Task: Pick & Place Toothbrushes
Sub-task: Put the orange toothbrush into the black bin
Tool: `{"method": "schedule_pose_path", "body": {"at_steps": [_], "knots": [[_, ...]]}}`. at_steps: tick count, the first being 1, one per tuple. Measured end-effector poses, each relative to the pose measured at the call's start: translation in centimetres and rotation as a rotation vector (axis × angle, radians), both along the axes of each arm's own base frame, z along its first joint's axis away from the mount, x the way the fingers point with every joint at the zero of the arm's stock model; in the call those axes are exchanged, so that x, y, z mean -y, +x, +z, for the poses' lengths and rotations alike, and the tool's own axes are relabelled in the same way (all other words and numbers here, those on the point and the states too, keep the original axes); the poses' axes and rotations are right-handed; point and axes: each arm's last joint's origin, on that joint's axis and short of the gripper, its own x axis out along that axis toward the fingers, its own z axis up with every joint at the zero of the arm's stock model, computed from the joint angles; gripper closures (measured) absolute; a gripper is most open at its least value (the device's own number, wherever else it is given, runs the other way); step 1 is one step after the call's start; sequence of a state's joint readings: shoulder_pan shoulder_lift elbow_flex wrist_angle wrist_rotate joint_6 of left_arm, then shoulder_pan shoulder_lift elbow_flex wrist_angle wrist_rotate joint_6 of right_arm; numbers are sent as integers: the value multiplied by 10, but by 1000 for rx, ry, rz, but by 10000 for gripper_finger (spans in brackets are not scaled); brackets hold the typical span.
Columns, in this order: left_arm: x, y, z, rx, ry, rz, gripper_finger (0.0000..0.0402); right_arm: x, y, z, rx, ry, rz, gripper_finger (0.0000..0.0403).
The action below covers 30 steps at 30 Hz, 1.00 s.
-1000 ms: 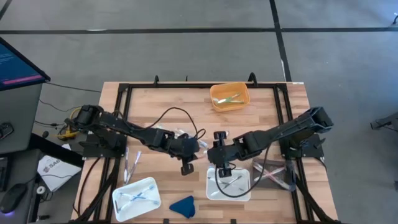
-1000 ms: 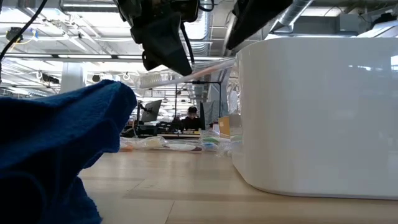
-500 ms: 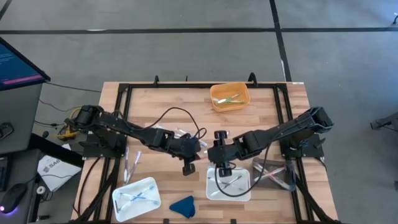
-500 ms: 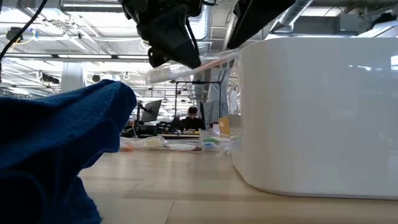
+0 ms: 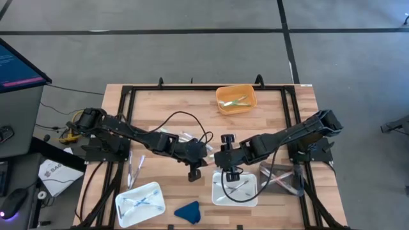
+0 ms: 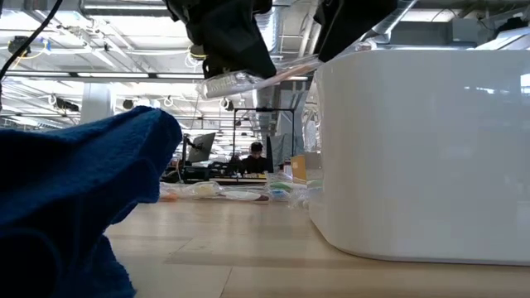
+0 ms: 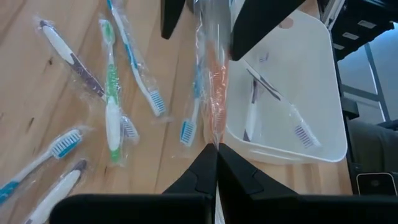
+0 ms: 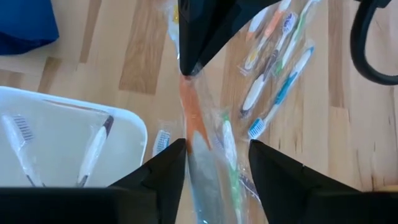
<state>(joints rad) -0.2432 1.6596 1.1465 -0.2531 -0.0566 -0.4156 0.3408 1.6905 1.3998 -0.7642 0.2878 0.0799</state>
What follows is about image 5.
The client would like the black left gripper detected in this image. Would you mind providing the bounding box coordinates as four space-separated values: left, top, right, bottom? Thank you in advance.
174 140 209 183

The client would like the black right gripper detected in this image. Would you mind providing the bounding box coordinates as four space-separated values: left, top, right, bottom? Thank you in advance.
213 134 249 183

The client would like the purple packaged toothbrush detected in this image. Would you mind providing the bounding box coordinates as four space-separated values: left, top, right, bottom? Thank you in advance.
127 151 134 190
213 181 252 197
130 155 147 189
215 180 251 203

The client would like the green packaged toothbrush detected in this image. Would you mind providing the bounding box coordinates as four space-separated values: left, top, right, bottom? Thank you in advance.
222 94 249 107
218 100 252 108

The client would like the blue packaged toothbrush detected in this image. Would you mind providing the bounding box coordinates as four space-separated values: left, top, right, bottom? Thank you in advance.
123 190 160 218
122 197 166 211
180 129 214 151

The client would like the pink packaged toothbrush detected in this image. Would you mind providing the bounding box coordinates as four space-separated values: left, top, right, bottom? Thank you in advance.
259 166 300 196

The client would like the teal packaged toothbrush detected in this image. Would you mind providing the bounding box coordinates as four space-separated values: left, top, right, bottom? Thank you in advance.
159 126 180 135

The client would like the white plastic bin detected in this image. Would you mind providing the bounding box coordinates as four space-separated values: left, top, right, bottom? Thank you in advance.
114 181 166 229
212 171 259 208

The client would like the blue cloth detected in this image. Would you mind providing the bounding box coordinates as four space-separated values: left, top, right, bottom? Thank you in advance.
173 200 202 225

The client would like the orange plastic bin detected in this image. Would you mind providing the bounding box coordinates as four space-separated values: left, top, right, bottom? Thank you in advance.
215 84 258 116

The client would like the dark transparent plastic bin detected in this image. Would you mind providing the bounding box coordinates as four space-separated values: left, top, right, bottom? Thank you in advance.
258 160 304 197

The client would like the white printed paper bag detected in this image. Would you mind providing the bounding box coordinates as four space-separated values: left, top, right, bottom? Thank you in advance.
37 158 84 197

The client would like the grey desk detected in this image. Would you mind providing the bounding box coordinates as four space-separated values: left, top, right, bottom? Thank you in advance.
0 84 45 160

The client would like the black computer mouse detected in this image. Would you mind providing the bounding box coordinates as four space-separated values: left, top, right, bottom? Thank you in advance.
0 187 29 221

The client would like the black desk device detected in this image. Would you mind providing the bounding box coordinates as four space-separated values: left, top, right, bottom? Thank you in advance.
0 124 15 144

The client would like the black keyboard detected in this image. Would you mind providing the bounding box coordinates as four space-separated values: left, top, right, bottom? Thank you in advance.
0 159 13 197

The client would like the computer monitor with blue screen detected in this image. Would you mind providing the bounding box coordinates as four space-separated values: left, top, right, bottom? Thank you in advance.
0 37 53 95

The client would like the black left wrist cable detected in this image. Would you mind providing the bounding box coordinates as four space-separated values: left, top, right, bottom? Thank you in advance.
148 110 215 145

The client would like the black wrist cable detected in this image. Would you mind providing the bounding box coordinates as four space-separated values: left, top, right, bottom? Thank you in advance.
148 110 215 145
220 143 282 203

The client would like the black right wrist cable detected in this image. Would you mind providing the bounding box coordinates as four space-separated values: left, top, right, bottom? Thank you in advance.
220 143 282 203

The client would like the thick black power cable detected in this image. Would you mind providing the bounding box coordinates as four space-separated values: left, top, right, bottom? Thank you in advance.
73 161 105 224

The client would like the yellow cable coil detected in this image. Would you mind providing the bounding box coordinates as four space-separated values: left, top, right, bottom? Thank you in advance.
59 109 96 144

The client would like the thin black floor cable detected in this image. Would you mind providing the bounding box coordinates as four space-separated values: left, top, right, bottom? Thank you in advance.
47 82 105 96

